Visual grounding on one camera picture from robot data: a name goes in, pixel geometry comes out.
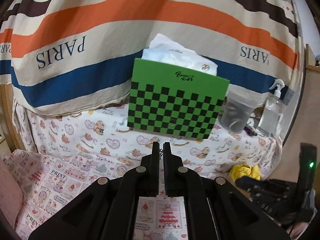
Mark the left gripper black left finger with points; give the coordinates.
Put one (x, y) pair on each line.
(143, 181)

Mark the baby bear print sheet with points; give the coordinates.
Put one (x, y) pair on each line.
(104, 132)

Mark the translucent plastic cup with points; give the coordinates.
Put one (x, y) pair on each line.
(236, 112)

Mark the striped Paris blanket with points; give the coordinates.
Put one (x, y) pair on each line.
(64, 56)

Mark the pink strawberry print cloth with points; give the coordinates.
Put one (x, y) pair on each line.
(49, 183)

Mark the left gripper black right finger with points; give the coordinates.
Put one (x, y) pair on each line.
(179, 180)

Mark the clear spray bottle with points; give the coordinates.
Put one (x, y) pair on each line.
(273, 110)

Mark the person's hand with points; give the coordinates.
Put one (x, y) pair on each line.
(296, 230)

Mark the rhinestone chain jewelry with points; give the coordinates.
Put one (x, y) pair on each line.
(160, 153)

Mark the white plastic bag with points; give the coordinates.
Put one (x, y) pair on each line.
(163, 49)

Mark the yellow cloth in box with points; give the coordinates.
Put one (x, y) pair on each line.
(243, 170)

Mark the green black checkered box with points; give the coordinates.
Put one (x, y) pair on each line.
(174, 100)

